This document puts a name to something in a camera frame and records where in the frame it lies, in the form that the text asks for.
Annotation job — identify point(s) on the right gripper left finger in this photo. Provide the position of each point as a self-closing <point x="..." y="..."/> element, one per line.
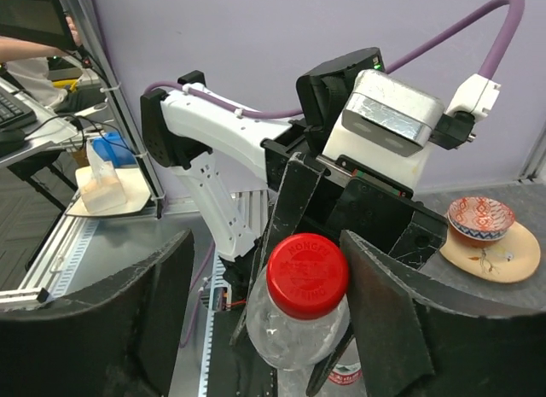
<point x="116" y="337"/>

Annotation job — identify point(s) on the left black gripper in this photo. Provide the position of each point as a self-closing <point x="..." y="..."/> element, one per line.
<point x="319" y="196"/>

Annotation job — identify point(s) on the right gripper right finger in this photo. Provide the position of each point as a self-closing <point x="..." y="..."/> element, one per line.
<point x="417" y="336"/>

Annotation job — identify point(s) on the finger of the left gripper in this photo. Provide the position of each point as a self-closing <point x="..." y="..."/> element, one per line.
<point x="340" y="367"/>

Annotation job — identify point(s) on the red cap water bottle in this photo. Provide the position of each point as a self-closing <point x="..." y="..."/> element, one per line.
<point x="291" y="345"/>

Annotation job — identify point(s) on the red bottle cap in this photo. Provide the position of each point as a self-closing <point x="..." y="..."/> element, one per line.
<point x="307" y="276"/>

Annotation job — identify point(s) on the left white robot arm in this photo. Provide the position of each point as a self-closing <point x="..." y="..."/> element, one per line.
<point x="184" y="125"/>

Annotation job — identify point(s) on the tan wooden plate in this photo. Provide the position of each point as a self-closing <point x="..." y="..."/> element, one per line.
<point x="511" y="260"/>

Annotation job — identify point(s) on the red patterned bowl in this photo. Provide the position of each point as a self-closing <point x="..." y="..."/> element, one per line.
<point x="479" y="220"/>

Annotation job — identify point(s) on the tissue box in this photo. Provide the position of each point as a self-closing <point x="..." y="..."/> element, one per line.
<point x="105" y="190"/>

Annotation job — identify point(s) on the black keyboard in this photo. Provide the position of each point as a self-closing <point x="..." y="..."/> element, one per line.
<point x="14" y="114"/>

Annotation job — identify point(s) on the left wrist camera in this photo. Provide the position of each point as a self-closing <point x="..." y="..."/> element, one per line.
<point x="391" y="128"/>

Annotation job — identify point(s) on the slotted cable duct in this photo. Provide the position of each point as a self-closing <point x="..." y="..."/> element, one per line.
<point x="81" y="251"/>

